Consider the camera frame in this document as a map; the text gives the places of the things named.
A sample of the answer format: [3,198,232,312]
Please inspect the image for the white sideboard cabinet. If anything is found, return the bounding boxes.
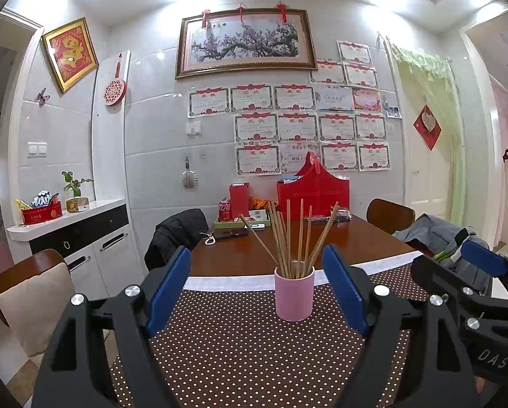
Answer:
[6,198,146,302]

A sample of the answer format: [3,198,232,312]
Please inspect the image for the green curtain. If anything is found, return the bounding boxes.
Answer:
[388,42,467,239]

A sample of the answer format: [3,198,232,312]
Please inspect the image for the beige chair cushion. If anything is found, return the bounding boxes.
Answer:
[0,262,76,358]

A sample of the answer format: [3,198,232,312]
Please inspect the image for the red upright box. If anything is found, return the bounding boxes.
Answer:
[230,183,250,218]

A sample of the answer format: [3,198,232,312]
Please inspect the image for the black jacket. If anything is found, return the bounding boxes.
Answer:
[144,208,209,270]

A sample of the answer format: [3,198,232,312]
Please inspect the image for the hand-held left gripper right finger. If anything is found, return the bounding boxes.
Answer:
[322,244,480,408]

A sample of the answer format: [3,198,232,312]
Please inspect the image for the gold framed red calligraphy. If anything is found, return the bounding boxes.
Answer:
[41,17,99,94]

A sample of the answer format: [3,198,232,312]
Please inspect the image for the brown wooden chair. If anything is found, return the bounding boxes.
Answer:
[0,249,70,328]
[367,198,416,235]

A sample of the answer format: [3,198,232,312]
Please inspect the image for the grey jacket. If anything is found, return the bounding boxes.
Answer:
[392,214,493,294]

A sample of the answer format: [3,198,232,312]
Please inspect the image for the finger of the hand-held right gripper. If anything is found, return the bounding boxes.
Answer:
[411,256,471,302]
[461,240,508,283]

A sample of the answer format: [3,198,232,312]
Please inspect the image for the red round tin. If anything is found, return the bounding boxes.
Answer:
[22,203,63,225]

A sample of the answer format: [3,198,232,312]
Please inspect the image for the pink cup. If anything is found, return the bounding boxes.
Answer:
[274,266,315,322]

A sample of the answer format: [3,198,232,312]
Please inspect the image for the white door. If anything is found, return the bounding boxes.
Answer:
[403,72,454,222]

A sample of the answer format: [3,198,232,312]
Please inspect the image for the red diamond door decoration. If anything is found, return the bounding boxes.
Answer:
[412,105,442,150]

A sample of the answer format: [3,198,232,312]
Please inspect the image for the small green potted plant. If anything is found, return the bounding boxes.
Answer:
[61,171,95,213]

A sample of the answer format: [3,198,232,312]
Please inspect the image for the wall of award certificates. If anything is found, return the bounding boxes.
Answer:
[188,40,391,177]

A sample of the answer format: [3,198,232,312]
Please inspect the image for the green tray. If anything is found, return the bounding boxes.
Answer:
[214,212,272,231]

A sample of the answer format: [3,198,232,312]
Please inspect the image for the hanging grey round ornament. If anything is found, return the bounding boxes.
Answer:
[181,157,199,189]

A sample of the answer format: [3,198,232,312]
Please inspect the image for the framed plum blossom painting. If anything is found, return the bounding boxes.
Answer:
[175,7,318,80]

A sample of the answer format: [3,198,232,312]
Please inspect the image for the red round wall ornament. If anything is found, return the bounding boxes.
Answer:
[104,53,128,106]

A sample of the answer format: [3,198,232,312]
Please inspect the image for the brown polka dot tablecloth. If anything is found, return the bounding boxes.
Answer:
[109,251,433,408]

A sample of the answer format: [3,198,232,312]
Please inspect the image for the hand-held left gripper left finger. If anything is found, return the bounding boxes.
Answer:
[32,245,193,408]

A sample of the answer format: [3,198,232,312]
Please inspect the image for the bunch of wooden chopsticks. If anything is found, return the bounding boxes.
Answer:
[239,198,340,279]

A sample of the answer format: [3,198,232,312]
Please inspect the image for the red basket bag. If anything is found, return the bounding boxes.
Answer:
[276,152,351,220]

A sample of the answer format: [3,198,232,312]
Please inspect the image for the blue patterned bag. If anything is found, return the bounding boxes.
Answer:
[30,190,59,209]

